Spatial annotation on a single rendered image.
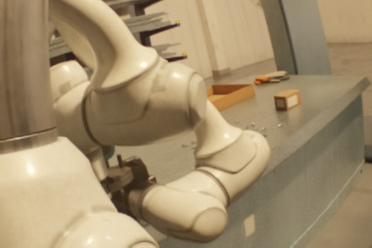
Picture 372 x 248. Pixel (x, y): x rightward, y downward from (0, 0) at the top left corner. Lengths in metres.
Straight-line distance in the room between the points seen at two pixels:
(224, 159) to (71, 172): 0.46
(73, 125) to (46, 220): 0.34
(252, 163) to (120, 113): 0.32
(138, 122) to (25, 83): 0.26
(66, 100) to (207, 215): 0.29
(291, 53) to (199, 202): 2.17
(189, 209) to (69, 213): 0.39
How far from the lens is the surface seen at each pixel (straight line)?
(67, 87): 0.59
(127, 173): 0.69
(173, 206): 0.65
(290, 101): 1.65
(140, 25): 5.49
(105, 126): 0.54
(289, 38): 2.72
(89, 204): 0.29
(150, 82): 0.50
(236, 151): 0.72
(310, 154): 1.57
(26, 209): 0.26
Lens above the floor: 1.08
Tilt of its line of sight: 13 degrees down
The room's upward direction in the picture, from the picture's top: 12 degrees counter-clockwise
